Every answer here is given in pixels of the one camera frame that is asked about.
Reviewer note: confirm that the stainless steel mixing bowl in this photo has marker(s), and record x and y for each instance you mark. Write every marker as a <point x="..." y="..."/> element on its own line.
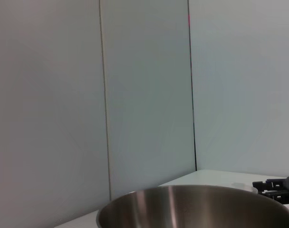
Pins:
<point x="182" y="209"/>

